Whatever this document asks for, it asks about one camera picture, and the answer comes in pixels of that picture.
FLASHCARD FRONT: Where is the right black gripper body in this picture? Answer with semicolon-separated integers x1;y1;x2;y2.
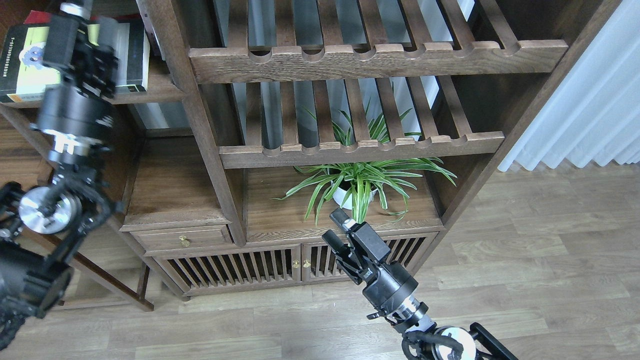
334;252;419;318

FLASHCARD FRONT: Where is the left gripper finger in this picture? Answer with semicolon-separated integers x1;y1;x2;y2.
95;16;119;63

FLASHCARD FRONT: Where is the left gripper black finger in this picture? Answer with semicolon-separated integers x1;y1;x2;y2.
42;0;93;71

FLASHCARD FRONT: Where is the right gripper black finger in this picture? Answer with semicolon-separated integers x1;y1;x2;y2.
330;208;391;265

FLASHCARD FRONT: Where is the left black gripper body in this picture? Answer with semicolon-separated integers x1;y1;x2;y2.
35;45;119;166

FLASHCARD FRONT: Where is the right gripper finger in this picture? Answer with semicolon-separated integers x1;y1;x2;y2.
322;230;355;278

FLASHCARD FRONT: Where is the red paperback book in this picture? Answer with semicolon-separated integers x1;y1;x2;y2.
23;10;141;24

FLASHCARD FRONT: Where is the black and green book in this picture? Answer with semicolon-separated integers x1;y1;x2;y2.
0;19;150;103

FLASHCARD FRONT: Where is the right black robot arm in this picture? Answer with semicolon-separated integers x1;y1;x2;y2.
322;208;515;360

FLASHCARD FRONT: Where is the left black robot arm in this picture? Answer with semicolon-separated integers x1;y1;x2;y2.
0;0;119;349

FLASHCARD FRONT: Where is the upright white book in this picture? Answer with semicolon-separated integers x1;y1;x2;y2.
135;0;166;61

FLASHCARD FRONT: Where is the white plant pot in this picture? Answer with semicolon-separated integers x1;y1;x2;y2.
333;181;378;211

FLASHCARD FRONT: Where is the green spider plant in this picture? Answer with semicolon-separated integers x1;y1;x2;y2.
272;97;457;226

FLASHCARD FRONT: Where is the dark wooden bookshelf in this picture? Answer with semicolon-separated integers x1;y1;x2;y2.
105;0;621;299

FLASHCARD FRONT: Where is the brass drawer knob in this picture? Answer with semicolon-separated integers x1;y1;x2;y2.
179;235;191;248

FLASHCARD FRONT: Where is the white curtain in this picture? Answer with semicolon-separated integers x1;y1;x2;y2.
498;0;640;172

